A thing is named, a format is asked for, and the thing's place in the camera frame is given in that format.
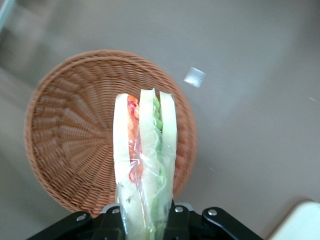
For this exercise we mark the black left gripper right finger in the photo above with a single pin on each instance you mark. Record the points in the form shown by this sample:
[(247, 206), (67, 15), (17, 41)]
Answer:
[(180, 225)]

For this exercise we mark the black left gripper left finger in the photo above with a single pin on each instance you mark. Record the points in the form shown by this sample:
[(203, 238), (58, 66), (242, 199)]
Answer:
[(110, 225)]

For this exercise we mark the triangle sandwich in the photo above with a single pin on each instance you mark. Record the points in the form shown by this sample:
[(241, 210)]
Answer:
[(150, 140)]

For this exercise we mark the round brown wicker basket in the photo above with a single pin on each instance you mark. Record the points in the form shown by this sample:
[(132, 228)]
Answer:
[(75, 125)]

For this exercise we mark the beige plastic tray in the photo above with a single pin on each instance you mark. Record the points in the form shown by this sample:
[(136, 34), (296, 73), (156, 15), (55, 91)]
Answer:
[(302, 222)]

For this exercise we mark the brown table cover sheet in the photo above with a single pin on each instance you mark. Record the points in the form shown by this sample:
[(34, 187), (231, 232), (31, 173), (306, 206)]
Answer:
[(250, 125)]

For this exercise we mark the small clear tape piece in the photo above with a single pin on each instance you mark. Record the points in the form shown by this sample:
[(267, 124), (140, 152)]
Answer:
[(194, 77)]

